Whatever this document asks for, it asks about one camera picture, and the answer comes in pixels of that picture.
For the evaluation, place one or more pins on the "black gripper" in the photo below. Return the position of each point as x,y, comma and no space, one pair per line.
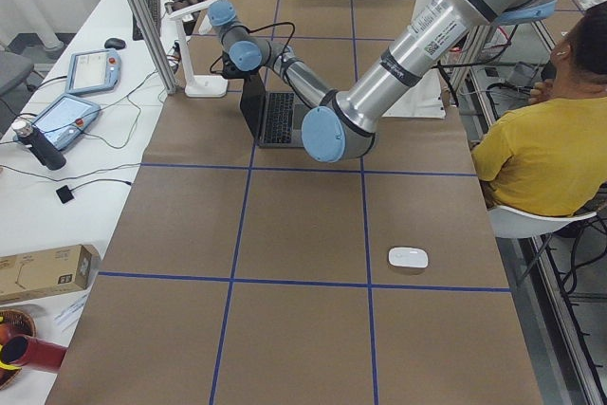
230,71

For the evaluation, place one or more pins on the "grey laptop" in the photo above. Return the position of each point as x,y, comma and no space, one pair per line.
274,119

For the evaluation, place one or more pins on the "white computer mouse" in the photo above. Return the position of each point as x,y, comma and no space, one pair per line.
408,257

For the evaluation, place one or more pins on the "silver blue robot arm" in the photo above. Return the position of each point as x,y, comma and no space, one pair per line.
342,125

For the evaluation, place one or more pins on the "white desk lamp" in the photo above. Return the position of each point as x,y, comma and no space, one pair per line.
196,85

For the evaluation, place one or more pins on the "black computer mouse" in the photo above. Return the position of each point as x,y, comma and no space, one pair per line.
115,43

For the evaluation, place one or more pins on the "far blue teach pendant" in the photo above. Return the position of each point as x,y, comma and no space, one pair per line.
93,71

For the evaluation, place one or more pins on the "blue teach pendant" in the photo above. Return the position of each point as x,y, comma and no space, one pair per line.
65,119
93,71

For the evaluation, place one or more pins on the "near blue teach pendant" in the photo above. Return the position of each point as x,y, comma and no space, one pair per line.
65,119

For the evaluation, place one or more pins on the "small black square device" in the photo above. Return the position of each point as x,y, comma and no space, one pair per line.
65,194

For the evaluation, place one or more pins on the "black water bottle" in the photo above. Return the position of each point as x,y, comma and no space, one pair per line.
37,143

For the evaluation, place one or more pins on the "cardboard box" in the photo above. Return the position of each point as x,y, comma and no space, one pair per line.
47,272

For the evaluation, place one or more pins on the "white chair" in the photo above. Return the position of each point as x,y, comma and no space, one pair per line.
510,223

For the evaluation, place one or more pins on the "person in yellow shirt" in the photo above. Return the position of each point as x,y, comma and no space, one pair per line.
549,157

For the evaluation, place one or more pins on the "woven basket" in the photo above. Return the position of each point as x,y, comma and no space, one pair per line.
13,322

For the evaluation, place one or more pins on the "red cylinder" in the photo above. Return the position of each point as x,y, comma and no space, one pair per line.
24,351

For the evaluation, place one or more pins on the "aluminium frame post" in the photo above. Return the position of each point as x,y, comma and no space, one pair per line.
152,40

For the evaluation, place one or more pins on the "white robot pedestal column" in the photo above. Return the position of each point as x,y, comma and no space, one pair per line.
425,100

